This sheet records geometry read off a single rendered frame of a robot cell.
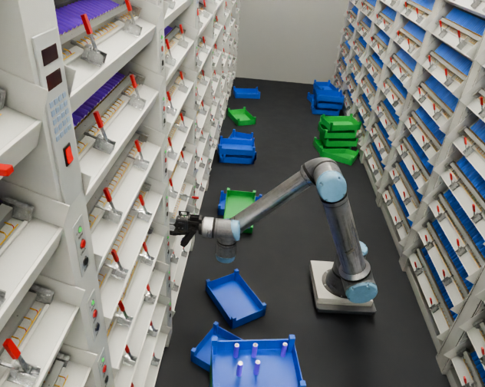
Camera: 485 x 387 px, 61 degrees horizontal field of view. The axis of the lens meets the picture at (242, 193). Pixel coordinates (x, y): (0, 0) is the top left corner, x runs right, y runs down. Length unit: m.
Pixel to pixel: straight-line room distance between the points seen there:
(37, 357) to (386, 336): 1.84
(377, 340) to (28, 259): 1.90
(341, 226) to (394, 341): 0.77
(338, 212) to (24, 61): 1.40
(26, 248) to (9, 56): 0.28
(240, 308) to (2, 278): 1.72
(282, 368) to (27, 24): 1.32
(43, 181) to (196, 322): 1.60
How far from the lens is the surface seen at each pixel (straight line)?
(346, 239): 1.88
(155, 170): 1.47
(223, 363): 1.58
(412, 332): 2.44
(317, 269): 2.43
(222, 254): 1.89
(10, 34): 0.64
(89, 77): 0.84
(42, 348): 0.83
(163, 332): 2.04
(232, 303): 2.29
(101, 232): 1.03
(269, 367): 1.59
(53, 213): 0.75
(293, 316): 2.29
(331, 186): 1.69
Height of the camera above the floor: 1.70
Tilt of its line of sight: 33 degrees down
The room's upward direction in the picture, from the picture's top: 5 degrees clockwise
